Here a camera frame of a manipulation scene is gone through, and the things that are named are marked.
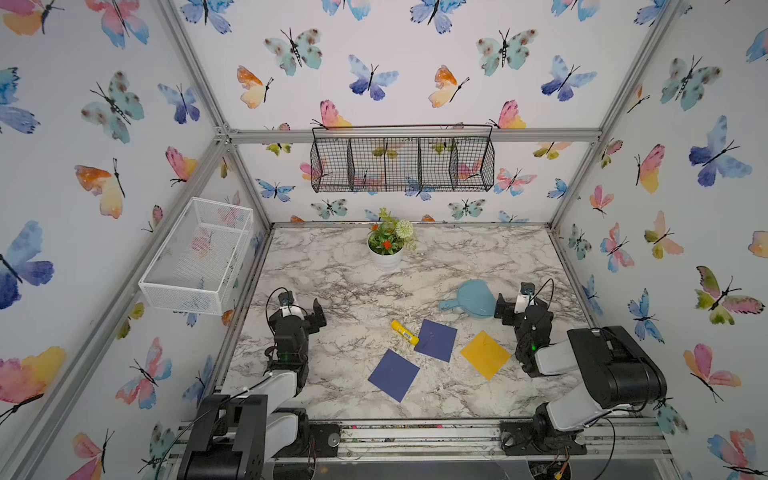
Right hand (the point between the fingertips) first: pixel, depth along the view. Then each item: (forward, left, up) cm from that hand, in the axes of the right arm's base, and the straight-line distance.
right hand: (521, 293), depth 92 cm
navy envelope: (-24, +37, -8) cm, 45 cm away
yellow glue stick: (-12, +35, -6) cm, 37 cm away
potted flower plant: (+13, +41, +8) cm, 44 cm away
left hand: (-7, +65, +2) cm, 65 cm away
